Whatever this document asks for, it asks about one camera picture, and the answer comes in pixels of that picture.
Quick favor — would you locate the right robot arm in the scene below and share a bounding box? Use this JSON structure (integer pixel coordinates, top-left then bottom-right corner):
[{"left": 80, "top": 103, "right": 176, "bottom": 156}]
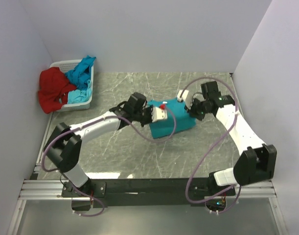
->
[{"left": 177, "top": 81, "right": 277, "bottom": 195}]

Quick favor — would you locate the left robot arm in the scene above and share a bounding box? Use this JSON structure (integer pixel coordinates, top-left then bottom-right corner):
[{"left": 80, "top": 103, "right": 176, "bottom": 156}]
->
[{"left": 42, "top": 93, "right": 157, "bottom": 197}]

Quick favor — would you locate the teal t shirt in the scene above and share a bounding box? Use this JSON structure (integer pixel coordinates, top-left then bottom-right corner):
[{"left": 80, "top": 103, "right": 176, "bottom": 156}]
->
[
  {"left": 146, "top": 97, "right": 197, "bottom": 140},
  {"left": 65, "top": 56, "right": 96, "bottom": 104}
]

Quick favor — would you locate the red t shirt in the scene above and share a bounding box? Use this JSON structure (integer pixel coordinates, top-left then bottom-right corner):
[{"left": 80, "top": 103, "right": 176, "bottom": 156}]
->
[{"left": 37, "top": 67, "right": 76, "bottom": 114}]

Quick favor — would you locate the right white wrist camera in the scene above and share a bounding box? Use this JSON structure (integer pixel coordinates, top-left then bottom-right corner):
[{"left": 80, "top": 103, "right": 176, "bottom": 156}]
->
[{"left": 176, "top": 90, "right": 193, "bottom": 110}]

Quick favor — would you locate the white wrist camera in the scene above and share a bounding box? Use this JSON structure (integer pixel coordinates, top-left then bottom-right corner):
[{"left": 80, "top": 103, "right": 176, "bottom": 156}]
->
[
  {"left": 176, "top": 90, "right": 193, "bottom": 110},
  {"left": 152, "top": 106, "right": 168, "bottom": 123}
]

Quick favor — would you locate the aluminium rail frame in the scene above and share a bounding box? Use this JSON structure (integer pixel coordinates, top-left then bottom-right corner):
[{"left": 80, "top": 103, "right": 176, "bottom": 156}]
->
[{"left": 8, "top": 123, "right": 288, "bottom": 235}]

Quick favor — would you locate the black mounting beam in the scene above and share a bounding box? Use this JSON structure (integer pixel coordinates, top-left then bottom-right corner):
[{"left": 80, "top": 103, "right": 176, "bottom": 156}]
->
[{"left": 61, "top": 178, "right": 235, "bottom": 212}]

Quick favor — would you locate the white laundry basket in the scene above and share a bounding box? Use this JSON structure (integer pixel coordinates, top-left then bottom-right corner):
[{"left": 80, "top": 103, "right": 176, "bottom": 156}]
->
[{"left": 49, "top": 59, "right": 94, "bottom": 112}]

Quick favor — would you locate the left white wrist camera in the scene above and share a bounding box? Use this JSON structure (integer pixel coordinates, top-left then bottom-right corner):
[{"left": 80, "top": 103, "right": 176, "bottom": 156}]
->
[{"left": 152, "top": 106, "right": 168, "bottom": 123}]

